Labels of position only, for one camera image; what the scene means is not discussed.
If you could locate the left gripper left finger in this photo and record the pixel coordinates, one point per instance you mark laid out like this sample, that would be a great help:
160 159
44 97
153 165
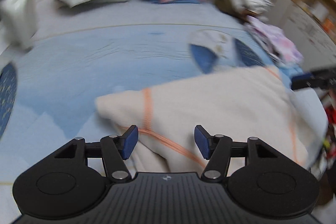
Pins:
115 150

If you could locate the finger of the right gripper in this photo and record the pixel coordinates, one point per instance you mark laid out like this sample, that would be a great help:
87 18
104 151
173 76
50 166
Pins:
323 78

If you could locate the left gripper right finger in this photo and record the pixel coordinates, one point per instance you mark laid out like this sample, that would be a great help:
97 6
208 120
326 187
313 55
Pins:
216 149

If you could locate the cream sweater orange stitching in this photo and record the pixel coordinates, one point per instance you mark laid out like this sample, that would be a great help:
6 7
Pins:
238 103

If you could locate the purple pink tie-dye shirt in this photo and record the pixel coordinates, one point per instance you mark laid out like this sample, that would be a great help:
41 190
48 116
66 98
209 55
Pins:
274 42

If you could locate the white plastic mug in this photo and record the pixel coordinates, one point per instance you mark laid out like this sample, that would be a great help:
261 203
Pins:
20 20

